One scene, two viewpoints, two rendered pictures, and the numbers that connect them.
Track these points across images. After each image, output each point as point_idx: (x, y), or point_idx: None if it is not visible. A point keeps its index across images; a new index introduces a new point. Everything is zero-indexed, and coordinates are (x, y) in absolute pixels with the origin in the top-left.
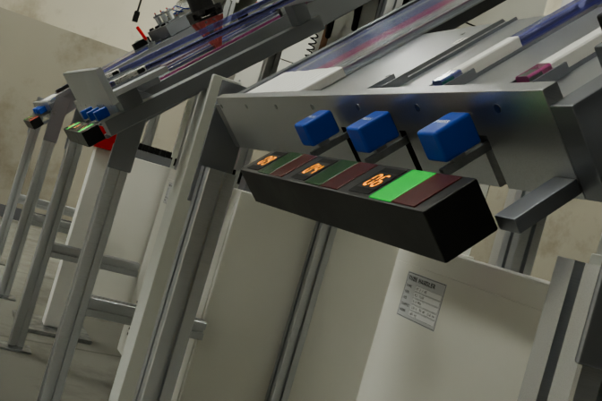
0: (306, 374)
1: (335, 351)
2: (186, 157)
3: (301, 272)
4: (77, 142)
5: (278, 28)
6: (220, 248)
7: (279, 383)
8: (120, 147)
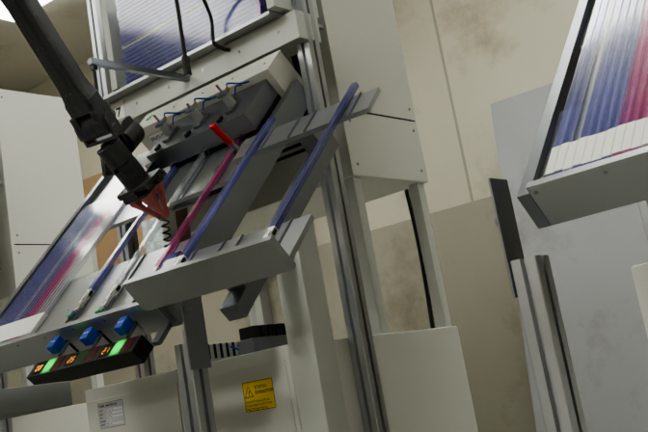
0: None
1: None
2: (301, 312)
3: (360, 403)
4: (82, 377)
5: (250, 169)
6: (291, 414)
7: None
8: (193, 343)
